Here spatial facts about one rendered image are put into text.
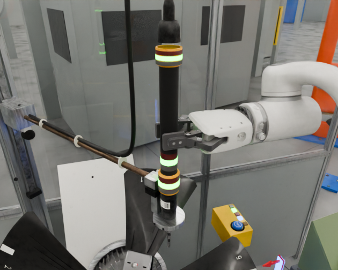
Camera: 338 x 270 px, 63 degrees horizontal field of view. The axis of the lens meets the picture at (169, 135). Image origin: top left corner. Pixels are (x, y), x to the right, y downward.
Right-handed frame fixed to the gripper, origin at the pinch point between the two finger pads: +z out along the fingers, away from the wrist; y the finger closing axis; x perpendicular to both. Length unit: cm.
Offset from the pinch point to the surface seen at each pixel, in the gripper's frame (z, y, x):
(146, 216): 2.5, 12.6, -30.8
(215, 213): -31, 34, -58
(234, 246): -23, 6, -44
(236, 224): -35, 25, -57
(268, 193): -88, 70, -90
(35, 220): 29.0, 11.2, -23.4
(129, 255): 8.7, 8.9, -39.8
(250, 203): -75, 70, -95
